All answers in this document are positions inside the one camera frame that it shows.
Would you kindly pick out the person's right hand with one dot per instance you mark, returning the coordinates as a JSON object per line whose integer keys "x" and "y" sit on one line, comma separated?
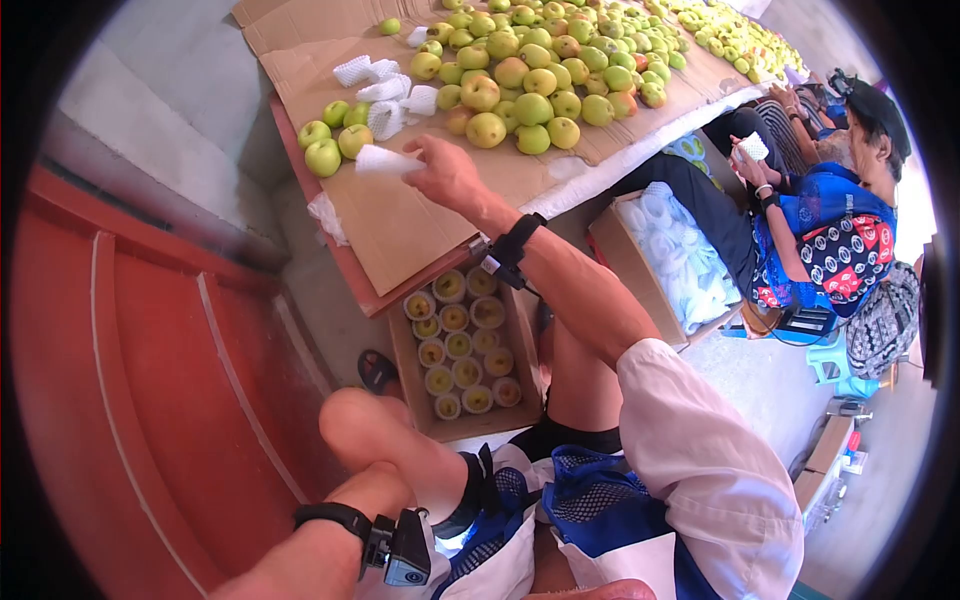
{"x": 448, "y": 178}

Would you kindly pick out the person's left hand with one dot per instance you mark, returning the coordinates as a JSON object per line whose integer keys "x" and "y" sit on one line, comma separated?
{"x": 375, "y": 489}

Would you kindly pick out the person's right thumb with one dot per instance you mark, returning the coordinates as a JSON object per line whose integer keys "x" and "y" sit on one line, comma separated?
{"x": 417, "y": 178}

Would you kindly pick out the person's right fingers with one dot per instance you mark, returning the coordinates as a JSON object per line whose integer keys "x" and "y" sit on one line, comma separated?
{"x": 426, "y": 148}

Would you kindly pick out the white foam fruit net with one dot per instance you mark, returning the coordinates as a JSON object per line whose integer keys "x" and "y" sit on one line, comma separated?
{"x": 416, "y": 36}
{"x": 382, "y": 160}

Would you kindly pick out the brown cardboard sheet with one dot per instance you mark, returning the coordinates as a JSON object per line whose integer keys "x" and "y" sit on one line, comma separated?
{"x": 390, "y": 217}

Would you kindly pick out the pile of white foam nets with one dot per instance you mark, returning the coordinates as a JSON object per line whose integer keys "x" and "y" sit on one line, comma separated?
{"x": 386, "y": 97}

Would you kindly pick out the single green apple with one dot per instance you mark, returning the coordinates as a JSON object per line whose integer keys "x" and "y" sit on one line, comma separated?
{"x": 389, "y": 26}
{"x": 322, "y": 157}
{"x": 355, "y": 140}
{"x": 358, "y": 113}
{"x": 313, "y": 133}
{"x": 335, "y": 113}

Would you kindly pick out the white plastic bag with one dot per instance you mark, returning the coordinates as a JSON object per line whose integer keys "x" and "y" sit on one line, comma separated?
{"x": 328, "y": 217}

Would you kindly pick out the black wrist band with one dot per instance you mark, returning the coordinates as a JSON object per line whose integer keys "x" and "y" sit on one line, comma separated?
{"x": 390, "y": 544}
{"x": 513, "y": 246}

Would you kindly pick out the pile of green apples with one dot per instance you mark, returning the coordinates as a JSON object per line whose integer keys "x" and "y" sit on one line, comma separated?
{"x": 525, "y": 75}
{"x": 739, "y": 37}

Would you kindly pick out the group of net-wrapped apples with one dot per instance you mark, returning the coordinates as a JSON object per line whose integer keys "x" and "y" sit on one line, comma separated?
{"x": 461, "y": 341}

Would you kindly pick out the dark sandal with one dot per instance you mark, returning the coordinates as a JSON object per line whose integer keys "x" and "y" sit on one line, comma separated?
{"x": 377, "y": 371}

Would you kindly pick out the cardboard box of wrapped apples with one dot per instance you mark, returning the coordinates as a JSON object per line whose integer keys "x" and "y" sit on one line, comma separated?
{"x": 525, "y": 360}

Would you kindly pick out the cardboard box of foam nets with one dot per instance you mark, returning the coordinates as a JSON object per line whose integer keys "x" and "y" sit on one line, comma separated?
{"x": 637, "y": 270}

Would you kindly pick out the net-wrapped fruit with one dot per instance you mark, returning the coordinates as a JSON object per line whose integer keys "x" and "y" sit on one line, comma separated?
{"x": 753, "y": 146}

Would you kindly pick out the red panelled door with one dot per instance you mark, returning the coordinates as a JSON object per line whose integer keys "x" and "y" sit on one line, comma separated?
{"x": 150, "y": 390}

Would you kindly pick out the person's body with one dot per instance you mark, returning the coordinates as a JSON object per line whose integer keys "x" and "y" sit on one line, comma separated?
{"x": 675, "y": 480}

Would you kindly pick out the blue plastic stool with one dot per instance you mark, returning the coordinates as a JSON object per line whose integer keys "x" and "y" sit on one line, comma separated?
{"x": 832, "y": 364}

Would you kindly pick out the black white patterned bag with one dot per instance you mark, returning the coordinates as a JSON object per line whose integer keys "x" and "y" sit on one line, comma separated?
{"x": 885, "y": 322}

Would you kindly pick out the flat cardboard box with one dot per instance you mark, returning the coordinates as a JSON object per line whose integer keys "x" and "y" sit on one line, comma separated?
{"x": 825, "y": 469}

